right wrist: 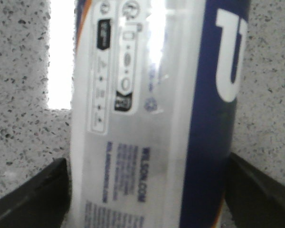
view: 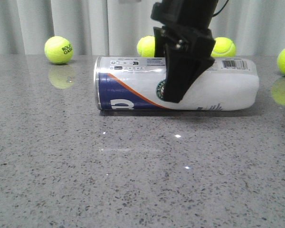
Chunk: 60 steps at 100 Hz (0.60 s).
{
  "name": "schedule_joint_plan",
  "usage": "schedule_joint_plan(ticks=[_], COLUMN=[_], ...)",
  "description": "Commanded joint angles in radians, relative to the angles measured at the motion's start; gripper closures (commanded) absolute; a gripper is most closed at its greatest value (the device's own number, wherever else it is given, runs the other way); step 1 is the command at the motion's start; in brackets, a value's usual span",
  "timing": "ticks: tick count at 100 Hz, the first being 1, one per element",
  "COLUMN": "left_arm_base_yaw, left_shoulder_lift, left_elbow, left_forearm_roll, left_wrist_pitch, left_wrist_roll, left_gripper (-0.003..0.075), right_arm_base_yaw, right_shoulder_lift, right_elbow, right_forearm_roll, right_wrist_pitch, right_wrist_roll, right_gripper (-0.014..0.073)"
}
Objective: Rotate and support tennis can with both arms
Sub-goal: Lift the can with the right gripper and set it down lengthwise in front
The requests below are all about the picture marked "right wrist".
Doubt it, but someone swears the white plastic tennis ball can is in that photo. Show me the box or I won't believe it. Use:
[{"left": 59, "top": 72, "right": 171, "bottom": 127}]
[{"left": 68, "top": 0, "right": 250, "bottom": 228}]

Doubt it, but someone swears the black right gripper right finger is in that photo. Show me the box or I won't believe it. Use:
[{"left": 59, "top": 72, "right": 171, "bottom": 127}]
[{"left": 225, "top": 153, "right": 285, "bottom": 228}]

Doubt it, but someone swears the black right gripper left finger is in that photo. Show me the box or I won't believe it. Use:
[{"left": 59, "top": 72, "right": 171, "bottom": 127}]
[{"left": 0, "top": 158, "right": 70, "bottom": 228}]

